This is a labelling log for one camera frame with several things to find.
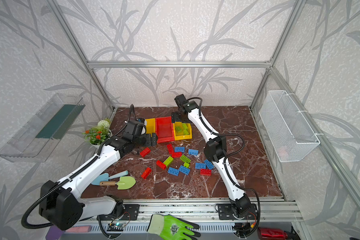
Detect yellow bin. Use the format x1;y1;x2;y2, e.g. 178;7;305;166
145;118;156;134
173;122;192;141

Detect red bin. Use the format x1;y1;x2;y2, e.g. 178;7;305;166
155;117;175;144

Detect green lego long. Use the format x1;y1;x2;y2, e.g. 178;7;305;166
163;156;174;167

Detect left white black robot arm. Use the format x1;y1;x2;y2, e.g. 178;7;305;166
21;118;147;231

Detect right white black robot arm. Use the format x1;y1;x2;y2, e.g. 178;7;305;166
175;94;261;220

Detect potted flower plant white pot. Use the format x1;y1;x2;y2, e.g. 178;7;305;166
83;118;112;147

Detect red lego upright top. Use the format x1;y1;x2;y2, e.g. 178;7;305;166
167;144;175;155

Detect red lego under blue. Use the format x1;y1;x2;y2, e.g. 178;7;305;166
171;152;183;158

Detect blue lego top right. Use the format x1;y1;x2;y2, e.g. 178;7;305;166
188;149;199;156

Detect light blue garden scoop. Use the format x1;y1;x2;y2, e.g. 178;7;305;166
91;171;129;186

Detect blue lego bottom left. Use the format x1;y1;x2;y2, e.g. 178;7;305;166
168;167;180;176

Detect blue lego right flat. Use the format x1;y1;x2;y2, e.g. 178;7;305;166
195;163;207;170

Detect blue lego bottom middle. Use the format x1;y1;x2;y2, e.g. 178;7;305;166
179;166;190;176

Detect blue lego right angled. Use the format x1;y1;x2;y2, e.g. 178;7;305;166
204;160;214;170

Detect small green circuit board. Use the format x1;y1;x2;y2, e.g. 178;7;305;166
107;223;127;233

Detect green work glove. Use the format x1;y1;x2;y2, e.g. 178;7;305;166
147;214;201;240

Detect red metallic object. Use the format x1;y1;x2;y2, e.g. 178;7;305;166
257;228;301;240

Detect green garden trowel wooden handle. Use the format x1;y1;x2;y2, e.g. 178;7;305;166
100;176;136;190

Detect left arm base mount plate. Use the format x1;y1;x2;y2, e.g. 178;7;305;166
97;204;140;221

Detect clear acrylic wall shelf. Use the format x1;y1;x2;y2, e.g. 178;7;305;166
0;94;85;163

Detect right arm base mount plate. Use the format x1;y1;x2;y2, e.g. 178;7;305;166
215;204;258;221

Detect white wire mesh basket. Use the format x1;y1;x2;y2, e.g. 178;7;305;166
260;90;320;163

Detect purple brush pink handle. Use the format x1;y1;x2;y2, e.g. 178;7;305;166
45;226;92;240

